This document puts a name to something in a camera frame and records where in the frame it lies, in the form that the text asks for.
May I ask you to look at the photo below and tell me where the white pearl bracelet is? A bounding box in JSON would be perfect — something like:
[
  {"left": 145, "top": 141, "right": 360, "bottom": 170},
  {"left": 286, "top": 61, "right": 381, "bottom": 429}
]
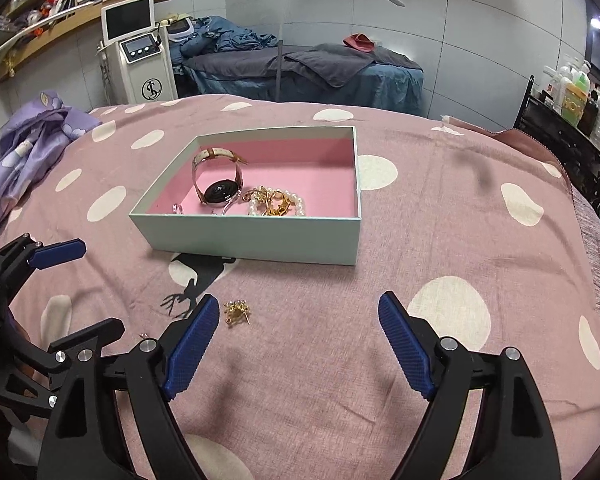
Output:
[{"left": 247, "top": 187, "right": 308, "bottom": 218}]

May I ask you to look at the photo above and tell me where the beige strap wrist watch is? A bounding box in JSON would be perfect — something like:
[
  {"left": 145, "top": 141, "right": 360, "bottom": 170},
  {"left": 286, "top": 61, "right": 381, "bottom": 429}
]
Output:
[{"left": 190, "top": 148, "right": 247, "bottom": 208}]

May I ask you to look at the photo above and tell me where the gold spider brooch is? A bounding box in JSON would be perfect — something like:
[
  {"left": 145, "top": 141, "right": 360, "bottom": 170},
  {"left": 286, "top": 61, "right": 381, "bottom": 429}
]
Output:
[{"left": 223, "top": 300, "right": 251, "bottom": 327}]

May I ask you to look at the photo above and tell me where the blue crumpled duvet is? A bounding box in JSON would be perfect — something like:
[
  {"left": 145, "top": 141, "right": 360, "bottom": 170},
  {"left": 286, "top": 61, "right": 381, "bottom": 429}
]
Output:
[{"left": 170, "top": 15, "right": 278, "bottom": 62}]

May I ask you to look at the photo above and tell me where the gold chain charm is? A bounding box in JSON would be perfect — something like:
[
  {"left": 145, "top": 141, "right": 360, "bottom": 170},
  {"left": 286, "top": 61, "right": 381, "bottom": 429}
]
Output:
[{"left": 242, "top": 186, "right": 277, "bottom": 211}]

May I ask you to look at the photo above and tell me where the white beauty machine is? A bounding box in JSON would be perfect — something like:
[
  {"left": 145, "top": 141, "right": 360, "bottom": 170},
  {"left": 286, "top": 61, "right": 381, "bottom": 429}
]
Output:
[{"left": 98, "top": 0, "right": 178, "bottom": 105}]

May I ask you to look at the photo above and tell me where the red folded cloth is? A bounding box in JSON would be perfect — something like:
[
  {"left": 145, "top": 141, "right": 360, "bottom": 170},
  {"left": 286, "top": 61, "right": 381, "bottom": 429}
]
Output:
[{"left": 343, "top": 32, "right": 376, "bottom": 53}]

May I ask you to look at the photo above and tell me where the blue massage bed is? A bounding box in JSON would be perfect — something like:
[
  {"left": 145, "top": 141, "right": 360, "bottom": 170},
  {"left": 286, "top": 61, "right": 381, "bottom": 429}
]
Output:
[{"left": 174, "top": 44, "right": 424, "bottom": 116}]

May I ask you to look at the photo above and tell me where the black trolley cart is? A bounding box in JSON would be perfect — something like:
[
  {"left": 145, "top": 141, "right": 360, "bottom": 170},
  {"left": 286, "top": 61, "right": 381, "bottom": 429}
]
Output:
[{"left": 514, "top": 75, "right": 600, "bottom": 209}]

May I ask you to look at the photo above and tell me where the mint green pink jewelry box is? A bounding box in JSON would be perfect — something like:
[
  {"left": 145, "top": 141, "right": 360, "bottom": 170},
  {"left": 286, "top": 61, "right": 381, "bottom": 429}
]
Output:
[{"left": 130, "top": 125, "right": 362, "bottom": 266}]

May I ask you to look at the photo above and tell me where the purple floral blanket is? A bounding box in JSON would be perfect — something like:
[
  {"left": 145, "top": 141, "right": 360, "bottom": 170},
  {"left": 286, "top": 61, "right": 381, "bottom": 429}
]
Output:
[{"left": 0, "top": 90, "right": 102, "bottom": 223}]

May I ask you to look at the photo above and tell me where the dark grey towel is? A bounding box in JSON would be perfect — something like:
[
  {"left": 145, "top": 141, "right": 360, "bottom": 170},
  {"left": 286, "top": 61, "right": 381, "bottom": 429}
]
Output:
[{"left": 282, "top": 44, "right": 375, "bottom": 89}]

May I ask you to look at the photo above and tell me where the green bottle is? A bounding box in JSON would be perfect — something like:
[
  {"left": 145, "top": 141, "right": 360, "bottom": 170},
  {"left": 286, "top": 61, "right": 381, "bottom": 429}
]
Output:
[{"left": 562, "top": 61, "right": 591, "bottom": 127}]

